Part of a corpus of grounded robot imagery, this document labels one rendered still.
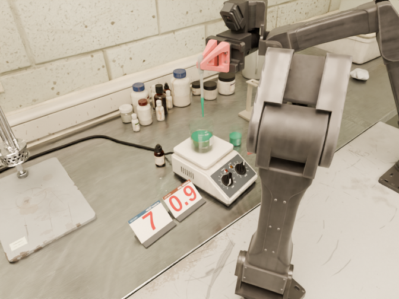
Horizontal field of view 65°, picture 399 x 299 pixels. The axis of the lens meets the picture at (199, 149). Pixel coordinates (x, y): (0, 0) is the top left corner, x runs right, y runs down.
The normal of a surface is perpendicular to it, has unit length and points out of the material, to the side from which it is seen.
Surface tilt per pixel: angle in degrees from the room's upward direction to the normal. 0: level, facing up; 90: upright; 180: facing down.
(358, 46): 93
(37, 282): 0
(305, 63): 65
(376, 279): 0
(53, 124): 90
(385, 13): 90
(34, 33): 90
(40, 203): 0
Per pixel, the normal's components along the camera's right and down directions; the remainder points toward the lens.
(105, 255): -0.03, -0.79
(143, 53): 0.62, 0.46
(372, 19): -0.33, 0.54
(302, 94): -0.33, 0.19
